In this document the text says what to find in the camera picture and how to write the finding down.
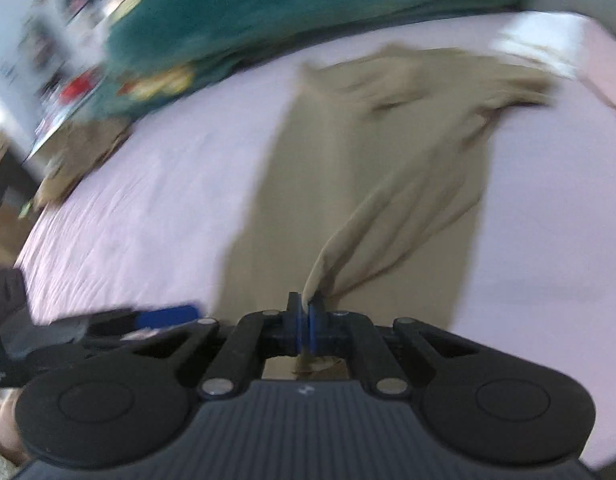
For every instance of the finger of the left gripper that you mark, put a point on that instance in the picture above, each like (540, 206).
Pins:
(150, 323)

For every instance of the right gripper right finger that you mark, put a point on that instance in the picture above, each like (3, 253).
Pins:
(480, 402)

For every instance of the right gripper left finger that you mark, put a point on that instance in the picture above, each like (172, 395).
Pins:
(107, 402)

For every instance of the tan t-shirt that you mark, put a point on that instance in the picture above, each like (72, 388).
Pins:
(371, 196)

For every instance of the person left hand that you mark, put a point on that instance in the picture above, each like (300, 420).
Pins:
(11, 445)

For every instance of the brown speckled folded cloth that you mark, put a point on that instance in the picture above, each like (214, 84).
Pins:
(73, 151)

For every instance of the red box on desk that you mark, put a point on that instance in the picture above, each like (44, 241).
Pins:
(79, 87)

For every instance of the cluttered side desk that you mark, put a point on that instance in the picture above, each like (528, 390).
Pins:
(57, 114)

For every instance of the green plush blanket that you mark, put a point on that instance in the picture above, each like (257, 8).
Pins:
(159, 50)

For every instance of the white folded cloth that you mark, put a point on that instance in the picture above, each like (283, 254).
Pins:
(553, 41)

